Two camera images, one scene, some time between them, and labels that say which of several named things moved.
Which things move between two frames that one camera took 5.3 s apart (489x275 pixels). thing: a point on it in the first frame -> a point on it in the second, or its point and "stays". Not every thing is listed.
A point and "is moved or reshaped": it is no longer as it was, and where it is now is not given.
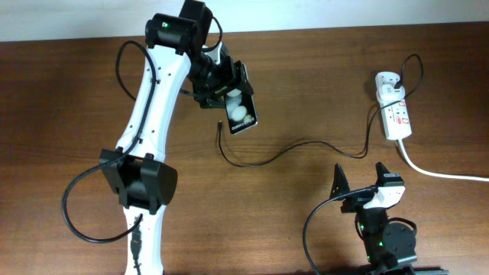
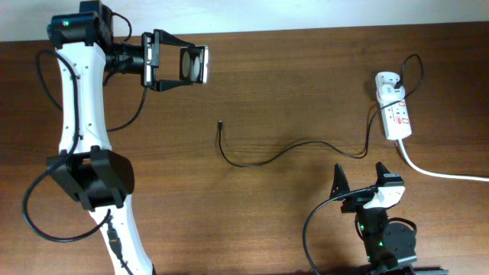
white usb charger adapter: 387,92 stays
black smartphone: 241,111 is moved or reshaped
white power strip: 395,114 stays
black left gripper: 233,76 -> 153,61
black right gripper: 341,185 stays
